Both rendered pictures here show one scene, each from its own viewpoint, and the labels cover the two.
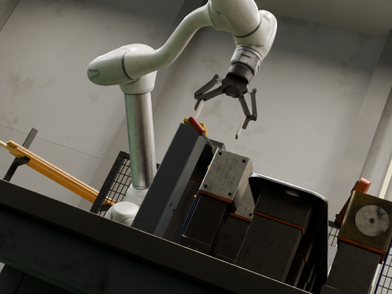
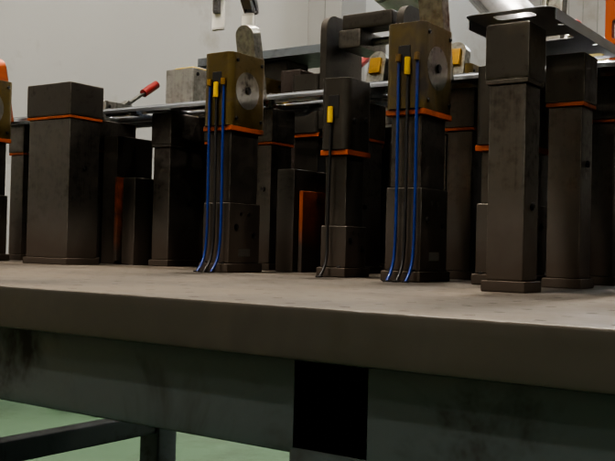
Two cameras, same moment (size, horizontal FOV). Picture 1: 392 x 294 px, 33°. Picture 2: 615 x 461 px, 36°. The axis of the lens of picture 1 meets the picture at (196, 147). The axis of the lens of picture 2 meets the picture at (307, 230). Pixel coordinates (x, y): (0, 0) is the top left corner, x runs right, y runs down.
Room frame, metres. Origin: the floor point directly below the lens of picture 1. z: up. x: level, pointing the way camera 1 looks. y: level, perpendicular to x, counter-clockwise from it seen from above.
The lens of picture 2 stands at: (2.49, -2.07, 0.74)
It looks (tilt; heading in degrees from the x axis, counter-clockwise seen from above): 1 degrees up; 104
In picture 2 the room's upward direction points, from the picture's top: 1 degrees clockwise
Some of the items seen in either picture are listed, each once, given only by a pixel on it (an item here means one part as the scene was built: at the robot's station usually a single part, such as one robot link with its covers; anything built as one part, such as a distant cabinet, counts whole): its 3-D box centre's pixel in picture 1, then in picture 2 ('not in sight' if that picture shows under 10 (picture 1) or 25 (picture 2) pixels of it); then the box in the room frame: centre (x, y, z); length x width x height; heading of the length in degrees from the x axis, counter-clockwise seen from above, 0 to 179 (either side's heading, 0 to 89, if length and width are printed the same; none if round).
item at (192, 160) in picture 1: (160, 202); not in sight; (1.66, 0.02, 0.92); 0.08 x 0.08 x 0.44; 70
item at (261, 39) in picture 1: (256, 32); not in sight; (1.77, -0.02, 1.57); 0.13 x 0.11 x 0.16; 141
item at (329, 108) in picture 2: not in sight; (339, 179); (2.19, -0.73, 0.84); 0.10 x 0.05 x 0.29; 70
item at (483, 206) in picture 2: not in sight; (507, 177); (2.44, -0.84, 0.84); 0.12 x 0.07 x 0.28; 70
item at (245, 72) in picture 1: (235, 82); not in sight; (1.78, -0.03, 1.39); 0.08 x 0.07 x 0.09; 79
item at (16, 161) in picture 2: (265, 256); (37, 193); (1.41, -0.24, 0.84); 0.12 x 0.05 x 0.29; 70
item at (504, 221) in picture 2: not in sight; (513, 158); (2.45, -1.03, 0.84); 0.05 x 0.05 x 0.29; 70
